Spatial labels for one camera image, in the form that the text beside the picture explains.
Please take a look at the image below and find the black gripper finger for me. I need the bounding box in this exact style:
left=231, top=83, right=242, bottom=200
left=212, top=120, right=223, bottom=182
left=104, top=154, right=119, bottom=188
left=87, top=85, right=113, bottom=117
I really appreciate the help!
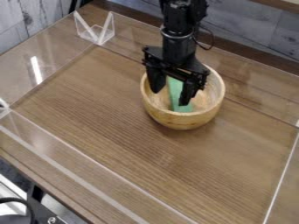
left=179, top=79, right=199, bottom=106
left=146, top=66, right=166, bottom=94

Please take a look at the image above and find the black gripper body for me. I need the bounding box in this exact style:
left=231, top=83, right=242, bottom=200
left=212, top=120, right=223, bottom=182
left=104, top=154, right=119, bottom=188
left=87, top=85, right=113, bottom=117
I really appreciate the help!
left=143, top=30, right=211, bottom=90

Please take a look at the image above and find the green rectangular stick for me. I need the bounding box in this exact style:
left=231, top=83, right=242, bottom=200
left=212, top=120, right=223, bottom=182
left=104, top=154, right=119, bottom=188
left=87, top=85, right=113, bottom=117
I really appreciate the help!
left=167, top=77, right=192, bottom=113

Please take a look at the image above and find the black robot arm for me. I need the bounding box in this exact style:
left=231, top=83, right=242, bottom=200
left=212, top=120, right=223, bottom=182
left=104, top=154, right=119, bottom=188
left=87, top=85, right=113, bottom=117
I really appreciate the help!
left=143, top=0, right=211, bottom=106

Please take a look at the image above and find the round wooden bowl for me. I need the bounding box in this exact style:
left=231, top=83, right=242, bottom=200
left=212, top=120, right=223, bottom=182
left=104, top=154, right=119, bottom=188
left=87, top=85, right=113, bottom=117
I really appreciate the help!
left=140, top=66, right=226, bottom=130

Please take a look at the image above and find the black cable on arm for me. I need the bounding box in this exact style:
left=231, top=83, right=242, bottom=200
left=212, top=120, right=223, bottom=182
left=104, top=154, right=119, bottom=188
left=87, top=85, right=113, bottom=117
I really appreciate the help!
left=192, top=24, right=216, bottom=51

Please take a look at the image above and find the clear acrylic corner bracket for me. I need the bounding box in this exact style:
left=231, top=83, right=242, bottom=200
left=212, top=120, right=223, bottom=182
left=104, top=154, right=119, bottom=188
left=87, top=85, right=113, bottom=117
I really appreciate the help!
left=73, top=11, right=116, bottom=46

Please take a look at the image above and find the black table leg bracket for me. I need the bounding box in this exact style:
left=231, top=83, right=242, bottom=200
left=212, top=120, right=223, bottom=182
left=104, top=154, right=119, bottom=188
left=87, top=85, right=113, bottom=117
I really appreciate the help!
left=27, top=184, right=68, bottom=224

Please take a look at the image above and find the black cable bottom left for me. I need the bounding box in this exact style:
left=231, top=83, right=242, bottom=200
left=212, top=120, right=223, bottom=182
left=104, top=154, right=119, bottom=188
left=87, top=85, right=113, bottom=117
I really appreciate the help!
left=0, top=196, right=39, bottom=224

